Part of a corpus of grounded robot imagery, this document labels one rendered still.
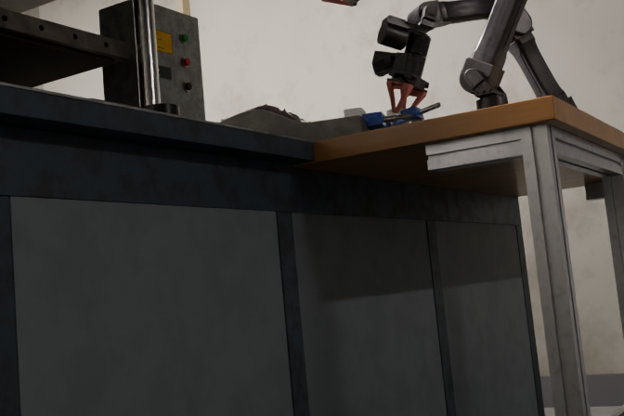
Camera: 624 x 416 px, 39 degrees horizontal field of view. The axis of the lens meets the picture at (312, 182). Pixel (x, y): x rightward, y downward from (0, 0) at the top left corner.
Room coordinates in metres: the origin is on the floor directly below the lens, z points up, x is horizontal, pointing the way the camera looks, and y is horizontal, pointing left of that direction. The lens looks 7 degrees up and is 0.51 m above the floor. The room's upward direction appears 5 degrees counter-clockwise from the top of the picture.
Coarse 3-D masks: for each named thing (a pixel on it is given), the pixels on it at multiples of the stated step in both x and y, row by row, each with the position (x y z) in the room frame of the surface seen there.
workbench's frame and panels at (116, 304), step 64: (0, 128) 1.09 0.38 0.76; (64, 128) 1.15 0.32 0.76; (128, 128) 1.21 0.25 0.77; (192, 128) 1.33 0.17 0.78; (0, 192) 1.08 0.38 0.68; (64, 192) 1.17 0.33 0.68; (128, 192) 1.28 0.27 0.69; (192, 192) 1.40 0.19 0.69; (256, 192) 1.55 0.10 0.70; (320, 192) 1.73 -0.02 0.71; (384, 192) 1.97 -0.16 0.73; (448, 192) 2.27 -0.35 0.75; (0, 256) 1.08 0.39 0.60; (64, 256) 1.17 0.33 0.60; (128, 256) 1.27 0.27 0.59; (192, 256) 1.39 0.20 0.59; (256, 256) 1.54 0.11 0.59; (320, 256) 1.72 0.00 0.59; (384, 256) 1.94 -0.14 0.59; (448, 256) 2.24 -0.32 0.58; (512, 256) 2.63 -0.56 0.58; (0, 320) 1.08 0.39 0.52; (64, 320) 1.16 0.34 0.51; (128, 320) 1.26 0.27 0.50; (192, 320) 1.38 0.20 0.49; (256, 320) 1.52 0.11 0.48; (320, 320) 1.70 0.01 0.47; (384, 320) 1.92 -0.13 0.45; (448, 320) 2.20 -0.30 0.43; (512, 320) 2.57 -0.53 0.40; (0, 384) 1.07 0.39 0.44; (64, 384) 1.16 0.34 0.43; (128, 384) 1.26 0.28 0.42; (192, 384) 1.37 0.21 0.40; (256, 384) 1.51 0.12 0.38; (320, 384) 1.68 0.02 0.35; (384, 384) 1.89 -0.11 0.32; (448, 384) 2.16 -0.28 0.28; (512, 384) 2.52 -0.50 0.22
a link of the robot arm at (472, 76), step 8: (472, 72) 1.73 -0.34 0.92; (480, 72) 1.73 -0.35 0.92; (464, 80) 1.74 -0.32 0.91; (472, 80) 1.73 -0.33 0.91; (480, 80) 1.72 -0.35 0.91; (472, 88) 1.73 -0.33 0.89; (480, 88) 1.73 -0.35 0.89; (488, 88) 1.72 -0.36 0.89; (480, 96) 1.74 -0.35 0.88; (504, 96) 1.77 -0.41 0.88
